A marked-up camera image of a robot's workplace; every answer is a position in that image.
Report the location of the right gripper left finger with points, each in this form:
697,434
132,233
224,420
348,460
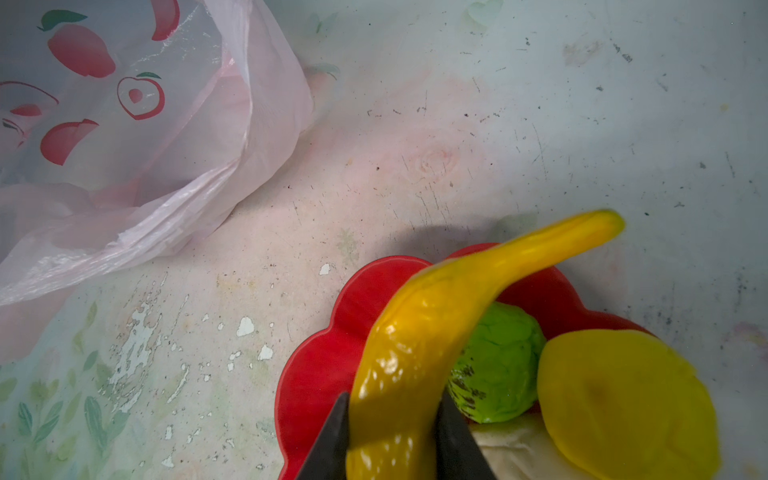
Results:
327,458

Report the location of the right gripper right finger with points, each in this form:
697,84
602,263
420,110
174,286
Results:
458,455

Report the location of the beige fake fruit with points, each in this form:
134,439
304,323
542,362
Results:
523,449

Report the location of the green fake kiwi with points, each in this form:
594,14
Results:
494,379

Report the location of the yellow fake banana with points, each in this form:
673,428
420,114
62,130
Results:
419,335

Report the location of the yellow fake lemon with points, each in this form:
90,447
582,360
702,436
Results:
621,404

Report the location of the pink plastic bag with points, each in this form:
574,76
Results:
128,127

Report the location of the red flower-shaped plate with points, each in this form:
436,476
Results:
324,365

